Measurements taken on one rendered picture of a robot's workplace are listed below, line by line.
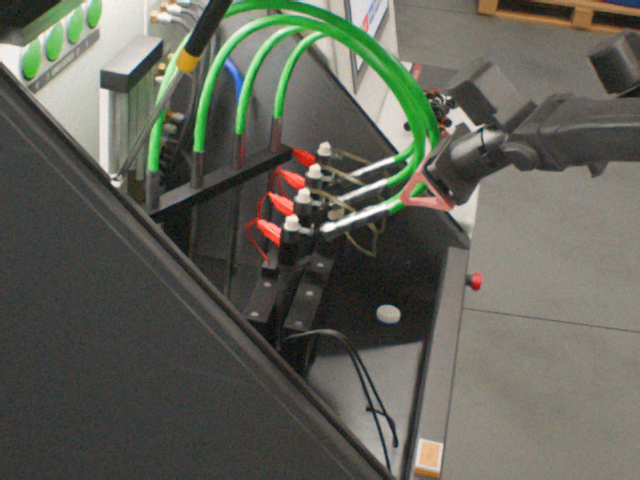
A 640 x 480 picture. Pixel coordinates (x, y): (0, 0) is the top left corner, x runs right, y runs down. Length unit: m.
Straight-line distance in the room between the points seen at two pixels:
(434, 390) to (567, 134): 0.47
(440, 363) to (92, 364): 0.53
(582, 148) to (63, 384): 0.62
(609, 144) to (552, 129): 0.07
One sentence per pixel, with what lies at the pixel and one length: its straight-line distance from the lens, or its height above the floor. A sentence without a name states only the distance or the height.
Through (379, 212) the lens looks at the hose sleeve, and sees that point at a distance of 1.32.
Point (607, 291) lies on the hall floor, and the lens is 3.54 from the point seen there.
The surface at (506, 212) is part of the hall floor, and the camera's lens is 3.86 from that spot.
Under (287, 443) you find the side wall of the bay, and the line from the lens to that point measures 1.11.
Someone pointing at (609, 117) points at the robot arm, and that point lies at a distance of 1.01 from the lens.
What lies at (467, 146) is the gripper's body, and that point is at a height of 1.31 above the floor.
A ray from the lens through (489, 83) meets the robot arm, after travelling 1.14.
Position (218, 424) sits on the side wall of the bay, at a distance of 1.12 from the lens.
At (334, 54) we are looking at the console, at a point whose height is 1.22.
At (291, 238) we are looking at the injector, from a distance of 1.36.
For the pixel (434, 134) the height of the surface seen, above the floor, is 1.29.
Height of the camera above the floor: 1.81
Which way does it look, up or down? 31 degrees down
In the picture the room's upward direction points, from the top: 7 degrees clockwise
